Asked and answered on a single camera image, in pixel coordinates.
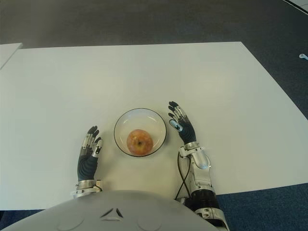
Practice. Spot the grey robot torso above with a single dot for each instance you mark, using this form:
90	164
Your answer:
108	211

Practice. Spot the white plate black rim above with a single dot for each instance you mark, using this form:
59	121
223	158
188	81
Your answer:
142	119

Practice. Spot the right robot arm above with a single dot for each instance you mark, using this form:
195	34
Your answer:
202	173

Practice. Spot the small white floor object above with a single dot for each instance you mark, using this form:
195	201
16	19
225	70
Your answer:
303	56

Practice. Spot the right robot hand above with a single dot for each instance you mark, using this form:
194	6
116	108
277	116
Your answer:
187	132

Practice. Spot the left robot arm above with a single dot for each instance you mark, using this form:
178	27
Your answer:
84	188

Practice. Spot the white side table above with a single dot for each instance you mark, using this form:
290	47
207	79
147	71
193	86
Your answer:
8	53

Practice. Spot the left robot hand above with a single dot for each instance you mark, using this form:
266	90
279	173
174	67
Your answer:
86	166

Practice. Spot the red apple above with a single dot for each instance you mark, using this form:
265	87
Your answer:
139	142

